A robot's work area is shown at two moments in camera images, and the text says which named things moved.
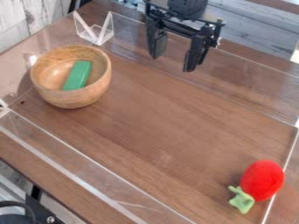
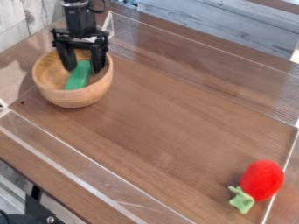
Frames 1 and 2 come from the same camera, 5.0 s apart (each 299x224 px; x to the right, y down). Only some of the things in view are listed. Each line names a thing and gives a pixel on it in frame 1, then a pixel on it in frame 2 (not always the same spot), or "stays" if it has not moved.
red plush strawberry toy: x=262 y=181 stays
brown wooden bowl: x=49 y=71 stays
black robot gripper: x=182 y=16 → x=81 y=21
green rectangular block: x=79 y=76 stays
